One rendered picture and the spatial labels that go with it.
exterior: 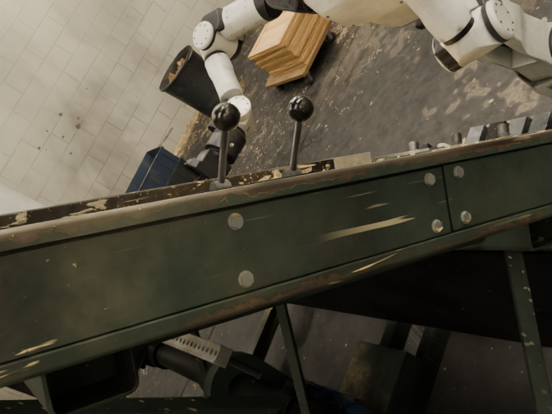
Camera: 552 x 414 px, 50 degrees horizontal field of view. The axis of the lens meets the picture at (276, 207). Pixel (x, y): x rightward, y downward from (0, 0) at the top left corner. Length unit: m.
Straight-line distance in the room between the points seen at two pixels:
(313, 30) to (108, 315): 4.23
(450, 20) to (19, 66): 5.56
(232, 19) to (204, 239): 1.20
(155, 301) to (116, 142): 5.97
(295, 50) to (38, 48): 2.90
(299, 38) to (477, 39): 3.46
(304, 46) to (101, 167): 2.76
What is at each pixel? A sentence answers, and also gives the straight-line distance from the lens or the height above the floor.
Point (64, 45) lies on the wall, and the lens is 6.49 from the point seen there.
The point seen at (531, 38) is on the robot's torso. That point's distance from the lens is 1.77.
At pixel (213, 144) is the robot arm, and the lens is 1.53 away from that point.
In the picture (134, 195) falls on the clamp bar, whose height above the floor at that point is 1.43.
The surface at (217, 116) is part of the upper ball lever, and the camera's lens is 0.76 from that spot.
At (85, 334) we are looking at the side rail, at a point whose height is 1.60.
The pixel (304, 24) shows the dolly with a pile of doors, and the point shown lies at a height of 0.30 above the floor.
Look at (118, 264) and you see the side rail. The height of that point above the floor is 1.61.
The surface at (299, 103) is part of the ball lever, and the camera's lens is 0.82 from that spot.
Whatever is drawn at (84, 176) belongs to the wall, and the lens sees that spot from 6.34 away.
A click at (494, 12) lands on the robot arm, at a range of 1.13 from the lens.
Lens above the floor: 1.74
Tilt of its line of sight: 26 degrees down
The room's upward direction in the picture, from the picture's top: 58 degrees counter-clockwise
